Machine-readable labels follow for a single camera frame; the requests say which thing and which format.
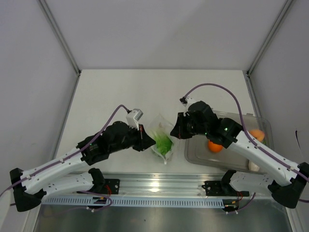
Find peach fruit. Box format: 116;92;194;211
249;129;265;142

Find clear zip top bag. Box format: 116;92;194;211
148;114;178;165

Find aluminium mounting rail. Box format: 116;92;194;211
33;173;295;199

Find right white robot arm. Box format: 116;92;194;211
170;97;309;209

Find right aluminium frame post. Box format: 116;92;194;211
246;0;296;78

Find clear plastic food container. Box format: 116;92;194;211
184;115;274;172

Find white slotted cable duct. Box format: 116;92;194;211
42;195;225;208

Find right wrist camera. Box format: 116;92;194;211
179;97;196;108

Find purple cable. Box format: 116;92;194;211
0;104;131;206
180;83;309;203

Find aluminium frame post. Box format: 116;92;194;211
246;0;296;78
37;0;81;76

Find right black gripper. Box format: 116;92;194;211
170;112;208;140

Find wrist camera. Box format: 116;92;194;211
179;97;196;108
126;109;143;130

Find left aluminium frame post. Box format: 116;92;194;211
37;0;81;76

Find orange fruit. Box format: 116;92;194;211
208;141;223;153

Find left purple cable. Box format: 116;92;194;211
0;104;131;206

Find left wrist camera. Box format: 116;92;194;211
126;109;143;130

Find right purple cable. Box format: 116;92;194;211
180;83;309;203

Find green lettuce leaf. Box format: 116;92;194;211
154;131;173;157

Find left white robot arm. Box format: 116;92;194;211
10;121;155;212

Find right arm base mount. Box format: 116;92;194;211
201;181;250;197

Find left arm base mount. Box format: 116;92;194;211
88;178;120;195

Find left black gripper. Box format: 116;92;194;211
109;123;155;154

